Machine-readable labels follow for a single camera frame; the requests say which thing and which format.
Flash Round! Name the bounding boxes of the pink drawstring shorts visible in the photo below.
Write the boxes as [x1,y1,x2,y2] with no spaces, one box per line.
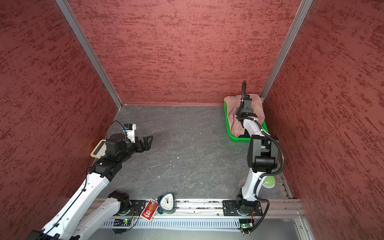
[224,94,266,138]

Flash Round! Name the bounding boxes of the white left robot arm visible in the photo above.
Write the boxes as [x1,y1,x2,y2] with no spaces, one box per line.
[27,134,153,240]

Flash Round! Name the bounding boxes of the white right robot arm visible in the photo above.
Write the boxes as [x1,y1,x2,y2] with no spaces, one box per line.
[236,95,278,208]

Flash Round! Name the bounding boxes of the green plastic basket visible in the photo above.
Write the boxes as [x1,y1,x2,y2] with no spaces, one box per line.
[224,97,268,142]

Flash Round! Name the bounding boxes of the cream desk calculator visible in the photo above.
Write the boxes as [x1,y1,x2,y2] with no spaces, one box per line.
[90,140,107,159]

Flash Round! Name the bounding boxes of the teal analog clock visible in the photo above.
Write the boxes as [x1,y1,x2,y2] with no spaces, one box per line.
[157,193,177,215]

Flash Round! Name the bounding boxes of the red snack packet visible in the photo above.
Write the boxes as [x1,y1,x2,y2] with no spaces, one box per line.
[141,199,159,222]

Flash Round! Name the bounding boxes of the black corrugated cable hose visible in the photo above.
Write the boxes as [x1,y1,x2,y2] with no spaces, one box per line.
[239,80,286,235]

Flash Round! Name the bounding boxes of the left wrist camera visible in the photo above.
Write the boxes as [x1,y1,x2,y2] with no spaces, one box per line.
[123,124,137,143]

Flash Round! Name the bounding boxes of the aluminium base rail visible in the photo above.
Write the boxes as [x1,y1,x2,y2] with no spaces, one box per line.
[86,197,305,220]

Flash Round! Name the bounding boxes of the right aluminium corner post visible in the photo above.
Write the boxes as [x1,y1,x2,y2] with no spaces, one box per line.
[261,0,313,100]

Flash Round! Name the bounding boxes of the aluminium corner post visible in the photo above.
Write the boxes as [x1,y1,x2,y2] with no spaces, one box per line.
[56,0,124,110]
[261,0,313,100]

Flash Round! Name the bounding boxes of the left aluminium corner post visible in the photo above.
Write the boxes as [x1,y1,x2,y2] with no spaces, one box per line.
[56,0,124,110]

